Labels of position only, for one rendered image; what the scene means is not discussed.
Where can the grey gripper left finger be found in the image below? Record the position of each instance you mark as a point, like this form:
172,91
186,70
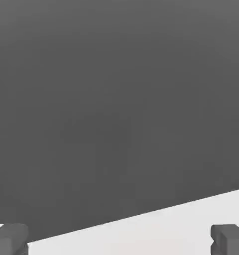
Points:
9,240

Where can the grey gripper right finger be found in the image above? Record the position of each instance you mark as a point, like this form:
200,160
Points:
230,241

